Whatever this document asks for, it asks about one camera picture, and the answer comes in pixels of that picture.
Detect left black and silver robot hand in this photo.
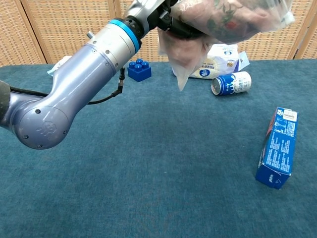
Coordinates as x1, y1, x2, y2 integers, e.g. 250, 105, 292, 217
125, 0, 207, 40

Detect white translucent plastic zip bag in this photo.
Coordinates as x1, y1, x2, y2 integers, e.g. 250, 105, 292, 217
158, 0, 296, 92

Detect pink floral clothes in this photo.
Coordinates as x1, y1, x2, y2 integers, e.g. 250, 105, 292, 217
170, 0, 285, 64

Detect blue toy building block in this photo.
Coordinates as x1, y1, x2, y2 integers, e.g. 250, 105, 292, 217
127, 59, 152, 83

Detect white and blue milk carton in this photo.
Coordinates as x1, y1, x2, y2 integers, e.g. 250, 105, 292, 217
171, 43, 250, 80

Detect woven rattan folding screen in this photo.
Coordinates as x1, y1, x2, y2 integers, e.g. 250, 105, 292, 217
0, 0, 317, 68

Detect light blue wet wipes pack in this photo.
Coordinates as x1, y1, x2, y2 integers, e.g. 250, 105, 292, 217
47, 56, 73, 76

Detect blue and white drink can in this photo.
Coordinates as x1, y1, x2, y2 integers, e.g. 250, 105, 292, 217
211, 71, 252, 97

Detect teal carpet table cover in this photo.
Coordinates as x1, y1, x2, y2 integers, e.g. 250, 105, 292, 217
0, 59, 317, 238

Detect long blue cardboard box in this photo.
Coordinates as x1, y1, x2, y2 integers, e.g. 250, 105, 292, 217
255, 107, 299, 190

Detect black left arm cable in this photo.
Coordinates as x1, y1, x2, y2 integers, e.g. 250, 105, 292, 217
9, 67, 126, 105

